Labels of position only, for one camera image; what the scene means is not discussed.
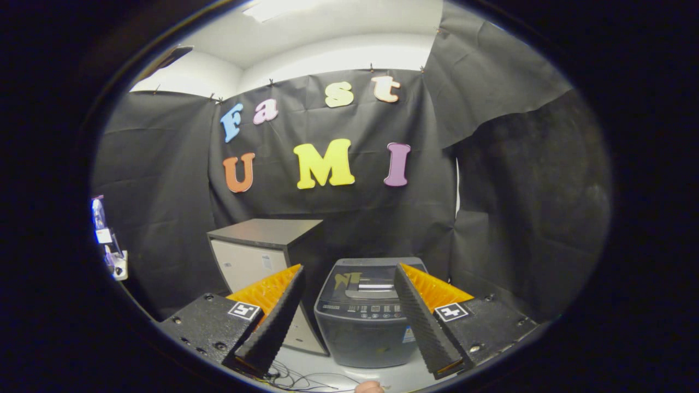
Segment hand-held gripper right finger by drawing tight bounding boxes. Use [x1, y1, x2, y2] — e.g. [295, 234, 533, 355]
[393, 263, 552, 381]

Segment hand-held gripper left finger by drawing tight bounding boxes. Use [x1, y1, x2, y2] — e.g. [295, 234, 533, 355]
[156, 264, 306, 378]

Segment grey washing machine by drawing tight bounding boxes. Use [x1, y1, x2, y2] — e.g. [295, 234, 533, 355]
[314, 257, 429, 369]

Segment grey cabinet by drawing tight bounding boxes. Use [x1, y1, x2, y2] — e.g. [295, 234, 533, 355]
[206, 218, 328, 356]

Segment white and blue equipment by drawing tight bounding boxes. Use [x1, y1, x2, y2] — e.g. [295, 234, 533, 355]
[90, 195, 129, 282]

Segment black floor cables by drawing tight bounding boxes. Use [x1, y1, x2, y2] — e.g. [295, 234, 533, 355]
[262, 358, 361, 392]

